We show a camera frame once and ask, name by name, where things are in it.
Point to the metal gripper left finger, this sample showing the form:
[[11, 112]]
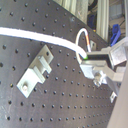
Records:
[[104, 75]]

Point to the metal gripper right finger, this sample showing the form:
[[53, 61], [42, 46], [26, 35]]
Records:
[[113, 55]]

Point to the blue clamp object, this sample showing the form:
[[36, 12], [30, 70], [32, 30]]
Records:
[[115, 34]]

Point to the black perforated breadboard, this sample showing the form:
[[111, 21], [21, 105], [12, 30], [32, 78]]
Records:
[[66, 99]]

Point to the aluminium frame profile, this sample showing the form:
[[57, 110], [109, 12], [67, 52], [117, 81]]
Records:
[[103, 19]]

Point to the metal cable clip bracket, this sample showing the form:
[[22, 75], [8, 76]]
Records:
[[34, 73]]

